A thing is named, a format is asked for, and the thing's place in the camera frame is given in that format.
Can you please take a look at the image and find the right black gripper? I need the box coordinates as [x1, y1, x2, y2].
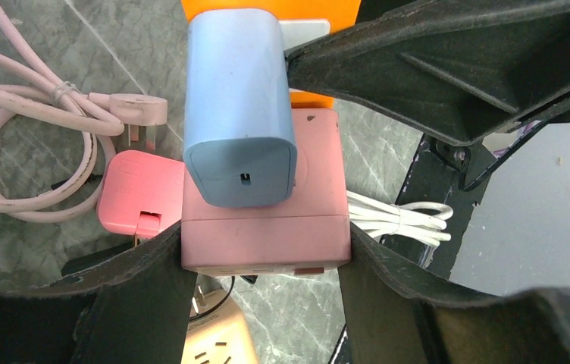
[287, 1, 570, 192]

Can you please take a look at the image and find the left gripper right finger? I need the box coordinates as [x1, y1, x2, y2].
[339, 227, 570, 363]

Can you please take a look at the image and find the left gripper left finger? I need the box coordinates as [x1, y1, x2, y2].
[0, 224, 196, 363]

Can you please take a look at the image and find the black power adapter plug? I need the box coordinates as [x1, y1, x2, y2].
[61, 243, 133, 276]

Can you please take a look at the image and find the beige cube socket adapter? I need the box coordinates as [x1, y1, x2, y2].
[181, 285, 258, 364]

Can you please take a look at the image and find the pink square socket adapter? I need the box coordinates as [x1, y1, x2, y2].
[180, 108, 351, 276]

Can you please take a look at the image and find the dark pink plug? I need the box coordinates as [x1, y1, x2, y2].
[96, 150, 186, 239]

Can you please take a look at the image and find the orange power strip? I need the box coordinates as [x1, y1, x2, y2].
[183, 1, 361, 111]

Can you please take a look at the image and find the blue small adapter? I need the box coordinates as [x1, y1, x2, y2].
[183, 8, 297, 208]

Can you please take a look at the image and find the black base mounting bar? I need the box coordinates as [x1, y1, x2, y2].
[380, 136, 490, 279]

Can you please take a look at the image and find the white coiled cable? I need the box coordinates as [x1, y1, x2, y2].
[346, 190, 455, 248]

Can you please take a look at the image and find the pink coiled cable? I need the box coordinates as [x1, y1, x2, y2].
[0, 0, 170, 224]

